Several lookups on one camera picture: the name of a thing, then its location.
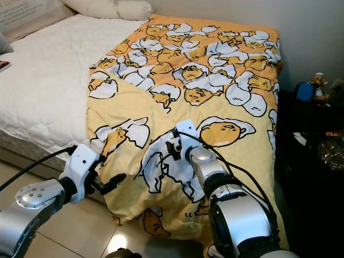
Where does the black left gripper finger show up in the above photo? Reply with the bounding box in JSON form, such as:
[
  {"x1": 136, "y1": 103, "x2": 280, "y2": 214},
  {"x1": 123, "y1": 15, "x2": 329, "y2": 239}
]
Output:
[{"x1": 97, "y1": 172, "x2": 126, "y2": 196}]

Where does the yellow cartoon egg print blanket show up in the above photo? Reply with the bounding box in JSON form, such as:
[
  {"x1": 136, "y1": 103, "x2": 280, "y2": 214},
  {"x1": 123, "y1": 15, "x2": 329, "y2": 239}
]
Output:
[{"x1": 85, "y1": 14, "x2": 289, "y2": 258}]

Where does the grey plush pillow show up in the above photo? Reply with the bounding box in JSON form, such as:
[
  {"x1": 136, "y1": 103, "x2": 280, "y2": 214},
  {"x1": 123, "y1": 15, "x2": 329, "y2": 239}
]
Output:
[{"x1": 0, "y1": 32, "x2": 15, "y2": 55}]

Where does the grey bed base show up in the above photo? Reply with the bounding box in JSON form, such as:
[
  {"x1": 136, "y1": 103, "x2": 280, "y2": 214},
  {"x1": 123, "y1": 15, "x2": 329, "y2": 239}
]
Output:
[{"x1": 0, "y1": 132, "x2": 114, "y2": 203}]

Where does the dark grey robot left foot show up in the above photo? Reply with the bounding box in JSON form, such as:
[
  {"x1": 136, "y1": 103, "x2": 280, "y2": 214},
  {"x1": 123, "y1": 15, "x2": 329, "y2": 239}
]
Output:
[{"x1": 106, "y1": 248, "x2": 138, "y2": 258}]

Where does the white quilted mattress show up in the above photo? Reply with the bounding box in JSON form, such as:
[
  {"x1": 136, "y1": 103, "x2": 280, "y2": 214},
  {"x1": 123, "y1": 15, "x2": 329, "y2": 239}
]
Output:
[{"x1": 0, "y1": 13, "x2": 149, "y2": 165}]

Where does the small white object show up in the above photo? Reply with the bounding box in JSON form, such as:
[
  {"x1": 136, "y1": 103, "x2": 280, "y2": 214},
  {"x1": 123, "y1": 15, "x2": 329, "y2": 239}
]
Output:
[{"x1": 292, "y1": 131, "x2": 310, "y2": 147}]

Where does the black bedside cabinet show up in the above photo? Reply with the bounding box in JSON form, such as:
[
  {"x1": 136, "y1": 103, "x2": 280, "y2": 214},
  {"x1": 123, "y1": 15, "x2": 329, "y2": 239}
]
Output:
[{"x1": 274, "y1": 88, "x2": 344, "y2": 258}]

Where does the clear crinkled plastic bag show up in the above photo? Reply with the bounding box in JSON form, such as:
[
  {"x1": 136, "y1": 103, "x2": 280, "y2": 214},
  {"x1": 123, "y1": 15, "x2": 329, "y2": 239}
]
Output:
[{"x1": 317, "y1": 134, "x2": 344, "y2": 170}]

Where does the cream long bolster pillow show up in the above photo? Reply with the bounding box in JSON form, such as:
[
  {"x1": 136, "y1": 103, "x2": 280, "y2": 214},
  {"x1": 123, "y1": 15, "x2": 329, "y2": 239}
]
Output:
[{"x1": 61, "y1": 0, "x2": 154, "y2": 22}]

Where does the brown teddy bear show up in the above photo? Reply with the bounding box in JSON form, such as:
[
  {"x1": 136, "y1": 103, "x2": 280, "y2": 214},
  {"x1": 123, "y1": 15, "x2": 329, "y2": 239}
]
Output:
[{"x1": 309, "y1": 72, "x2": 332, "y2": 103}]

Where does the beige padded headboard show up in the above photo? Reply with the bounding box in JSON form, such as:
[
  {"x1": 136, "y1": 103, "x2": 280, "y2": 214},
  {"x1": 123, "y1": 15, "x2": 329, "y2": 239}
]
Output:
[{"x1": 0, "y1": 3, "x2": 74, "y2": 39}]

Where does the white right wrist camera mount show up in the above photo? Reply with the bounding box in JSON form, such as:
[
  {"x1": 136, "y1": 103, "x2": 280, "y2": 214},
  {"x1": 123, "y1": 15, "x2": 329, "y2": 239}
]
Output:
[{"x1": 174, "y1": 119, "x2": 200, "y2": 162}]

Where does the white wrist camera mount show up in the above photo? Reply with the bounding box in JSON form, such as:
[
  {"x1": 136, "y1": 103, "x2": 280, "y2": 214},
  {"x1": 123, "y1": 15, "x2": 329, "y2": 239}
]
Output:
[
  {"x1": 59, "y1": 144, "x2": 101, "y2": 204},
  {"x1": 174, "y1": 119, "x2": 200, "y2": 162}
]

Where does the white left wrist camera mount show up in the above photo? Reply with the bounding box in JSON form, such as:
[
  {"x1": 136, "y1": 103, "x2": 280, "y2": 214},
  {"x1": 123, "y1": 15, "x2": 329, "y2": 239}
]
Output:
[{"x1": 59, "y1": 144, "x2": 101, "y2": 204}]

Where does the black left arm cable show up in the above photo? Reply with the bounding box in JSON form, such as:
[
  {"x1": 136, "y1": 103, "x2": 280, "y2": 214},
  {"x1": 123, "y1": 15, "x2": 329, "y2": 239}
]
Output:
[{"x1": 0, "y1": 145, "x2": 76, "y2": 192}]

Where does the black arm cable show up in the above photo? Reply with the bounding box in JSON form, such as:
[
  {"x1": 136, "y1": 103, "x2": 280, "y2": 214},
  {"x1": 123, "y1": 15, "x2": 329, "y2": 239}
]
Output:
[
  {"x1": 171, "y1": 127, "x2": 283, "y2": 216},
  {"x1": 0, "y1": 145, "x2": 76, "y2": 192}
]

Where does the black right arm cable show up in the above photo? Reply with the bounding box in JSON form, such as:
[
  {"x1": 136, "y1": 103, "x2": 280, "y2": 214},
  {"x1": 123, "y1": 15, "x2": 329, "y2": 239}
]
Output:
[{"x1": 171, "y1": 127, "x2": 283, "y2": 216}]

